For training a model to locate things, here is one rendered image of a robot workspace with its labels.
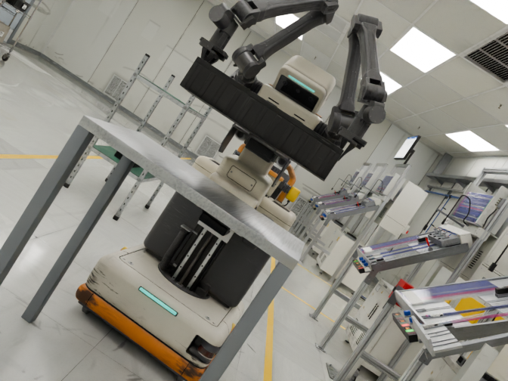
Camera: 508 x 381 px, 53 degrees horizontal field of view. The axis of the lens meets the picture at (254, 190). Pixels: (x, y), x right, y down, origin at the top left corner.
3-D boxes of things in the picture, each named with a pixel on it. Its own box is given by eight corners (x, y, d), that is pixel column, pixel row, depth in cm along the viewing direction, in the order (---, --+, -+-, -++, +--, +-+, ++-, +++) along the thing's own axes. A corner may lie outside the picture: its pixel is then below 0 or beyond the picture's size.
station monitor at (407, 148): (401, 160, 695) (419, 134, 691) (391, 160, 752) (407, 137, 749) (410, 165, 694) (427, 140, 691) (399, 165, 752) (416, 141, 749)
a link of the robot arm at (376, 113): (385, 91, 172) (360, 85, 170) (398, 89, 160) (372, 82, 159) (376, 125, 173) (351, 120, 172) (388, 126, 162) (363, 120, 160)
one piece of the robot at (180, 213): (144, 258, 268) (230, 125, 261) (229, 319, 262) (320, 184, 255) (118, 268, 234) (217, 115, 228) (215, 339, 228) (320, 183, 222)
